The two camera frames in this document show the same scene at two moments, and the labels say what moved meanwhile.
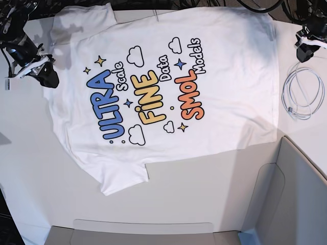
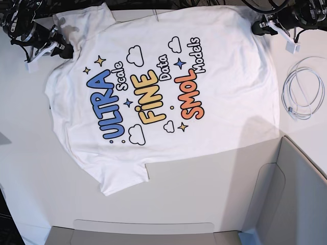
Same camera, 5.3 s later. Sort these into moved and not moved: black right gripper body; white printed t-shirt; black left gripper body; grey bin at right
Moved: black left gripper body; black right gripper body
Not moved: grey bin at right; white printed t-shirt
